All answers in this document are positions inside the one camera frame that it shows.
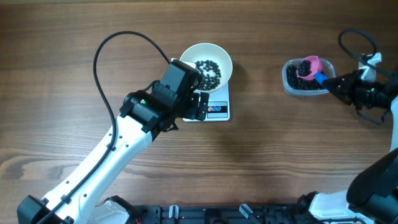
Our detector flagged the black right camera cable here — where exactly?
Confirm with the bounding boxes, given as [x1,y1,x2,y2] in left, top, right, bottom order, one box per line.
[338,29,398,126]

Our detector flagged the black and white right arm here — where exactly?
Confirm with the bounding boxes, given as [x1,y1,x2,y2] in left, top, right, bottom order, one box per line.
[308,70,397,224]

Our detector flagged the black beans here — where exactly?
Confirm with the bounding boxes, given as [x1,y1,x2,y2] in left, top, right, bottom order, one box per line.
[195,60,323,90]

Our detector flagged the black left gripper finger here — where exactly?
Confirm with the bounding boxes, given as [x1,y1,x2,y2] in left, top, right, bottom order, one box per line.
[186,92,200,120]
[196,92,210,121]

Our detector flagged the white digital kitchen scale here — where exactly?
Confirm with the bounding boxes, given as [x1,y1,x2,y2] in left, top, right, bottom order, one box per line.
[182,81,231,123]

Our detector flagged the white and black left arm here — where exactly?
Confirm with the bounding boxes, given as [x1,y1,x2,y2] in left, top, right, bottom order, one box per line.
[17,59,208,223]

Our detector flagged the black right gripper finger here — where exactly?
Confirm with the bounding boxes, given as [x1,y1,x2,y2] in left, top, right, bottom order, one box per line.
[322,70,362,89]
[326,83,352,105]

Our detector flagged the pink scoop with blue handle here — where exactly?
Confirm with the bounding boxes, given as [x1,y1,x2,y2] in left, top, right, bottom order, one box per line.
[296,56,328,84]

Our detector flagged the white bowl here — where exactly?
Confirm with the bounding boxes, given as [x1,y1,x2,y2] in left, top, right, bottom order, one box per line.
[180,43,233,93]

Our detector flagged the clear plastic container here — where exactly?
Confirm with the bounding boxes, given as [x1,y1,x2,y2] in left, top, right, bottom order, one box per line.
[282,58,336,96]

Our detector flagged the black left camera cable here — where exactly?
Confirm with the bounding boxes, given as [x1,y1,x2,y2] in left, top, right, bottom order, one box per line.
[37,30,203,224]

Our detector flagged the black camera cable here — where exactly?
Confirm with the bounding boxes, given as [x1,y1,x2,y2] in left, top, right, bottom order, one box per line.
[37,30,203,224]
[338,29,398,126]

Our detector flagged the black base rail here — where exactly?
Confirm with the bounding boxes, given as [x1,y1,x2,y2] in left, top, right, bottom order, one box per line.
[128,204,315,224]

